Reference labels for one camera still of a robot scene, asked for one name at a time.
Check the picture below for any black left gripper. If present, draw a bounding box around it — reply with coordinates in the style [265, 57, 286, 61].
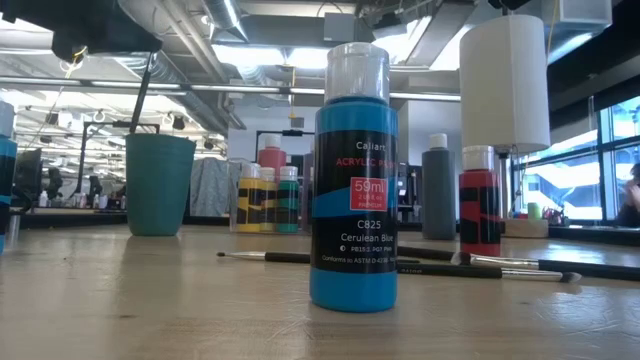
[0, 0, 164, 64]

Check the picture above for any paintbrush silver ferrule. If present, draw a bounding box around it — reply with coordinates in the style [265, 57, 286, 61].
[128, 51, 155, 135]

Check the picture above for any tall rose pink paint bottle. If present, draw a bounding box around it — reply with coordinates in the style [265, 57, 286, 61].
[256, 133, 288, 171]

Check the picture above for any small blue paint bottle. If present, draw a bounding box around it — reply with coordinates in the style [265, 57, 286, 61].
[0, 101, 19, 257]

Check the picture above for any small lemon yellow paint bottle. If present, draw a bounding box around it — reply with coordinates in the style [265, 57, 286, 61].
[235, 162, 263, 234]

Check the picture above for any small golden yellow paint bottle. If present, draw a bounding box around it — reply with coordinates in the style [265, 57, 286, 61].
[258, 166, 279, 233]

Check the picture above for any small teal green paint bottle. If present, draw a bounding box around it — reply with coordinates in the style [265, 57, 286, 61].
[276, 165, 301, 235]

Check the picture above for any small red paint bottle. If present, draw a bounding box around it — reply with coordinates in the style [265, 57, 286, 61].
[458, 145, 503, 258]

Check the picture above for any tall grey paint bottle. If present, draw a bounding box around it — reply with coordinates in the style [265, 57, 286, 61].
[421, 132, 458, 242]

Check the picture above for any cerulean blue paint bottle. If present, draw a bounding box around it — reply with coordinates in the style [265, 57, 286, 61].
[308, 42, 400, 314]

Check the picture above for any table lamp white shade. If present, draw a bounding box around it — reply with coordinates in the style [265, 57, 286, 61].
[458, 13, 552, 240]

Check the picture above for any teal plastic cup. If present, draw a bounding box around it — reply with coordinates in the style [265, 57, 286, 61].
[124, 132, 197, 237]

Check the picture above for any grey ceiling unit box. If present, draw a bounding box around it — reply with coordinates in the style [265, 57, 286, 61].
[322, 11, 376, 44]

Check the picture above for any black background monitor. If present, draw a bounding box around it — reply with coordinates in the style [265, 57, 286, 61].
[12, 147, 44, 211]

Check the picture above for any clear plastic tray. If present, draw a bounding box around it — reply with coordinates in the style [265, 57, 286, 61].
[228, 159, 315, 235]

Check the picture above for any person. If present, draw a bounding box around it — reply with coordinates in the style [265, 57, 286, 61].
[615, 162, 640, 229]

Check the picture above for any black background gantry frame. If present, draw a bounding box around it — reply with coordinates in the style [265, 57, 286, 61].
[254, 128, 317, 164]

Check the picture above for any black aluminium table frame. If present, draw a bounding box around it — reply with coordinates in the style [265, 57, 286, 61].
[548, 224, 640, 247]

